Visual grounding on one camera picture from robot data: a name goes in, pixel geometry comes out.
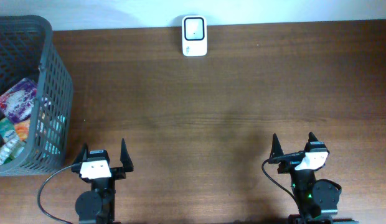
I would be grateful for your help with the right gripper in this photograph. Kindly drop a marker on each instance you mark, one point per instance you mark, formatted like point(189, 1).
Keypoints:
point(276, 155)

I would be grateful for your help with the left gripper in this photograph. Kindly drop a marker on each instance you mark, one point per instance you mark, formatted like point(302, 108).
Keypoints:
point(119, 173)

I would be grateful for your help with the small orange tissue pack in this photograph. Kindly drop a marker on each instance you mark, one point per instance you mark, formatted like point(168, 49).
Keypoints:
point(22, 129)

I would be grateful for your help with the white green tube brown cap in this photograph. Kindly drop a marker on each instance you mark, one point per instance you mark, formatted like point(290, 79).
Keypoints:
point(11, 150)

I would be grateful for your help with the small teal tissue pack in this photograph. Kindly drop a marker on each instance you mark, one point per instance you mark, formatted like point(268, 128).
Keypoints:
point(7, 131)

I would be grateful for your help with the purple white tissue pack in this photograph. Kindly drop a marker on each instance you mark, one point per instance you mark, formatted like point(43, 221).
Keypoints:
point(17, 103)

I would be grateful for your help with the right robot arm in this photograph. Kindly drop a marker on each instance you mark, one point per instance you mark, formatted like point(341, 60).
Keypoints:
point(316, 199)

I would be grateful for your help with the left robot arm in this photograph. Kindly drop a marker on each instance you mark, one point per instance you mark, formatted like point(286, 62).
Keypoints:
point(97, 205)

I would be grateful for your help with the grey plastic mesh basket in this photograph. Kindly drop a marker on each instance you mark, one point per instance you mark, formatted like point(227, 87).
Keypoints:
point(27, 51)

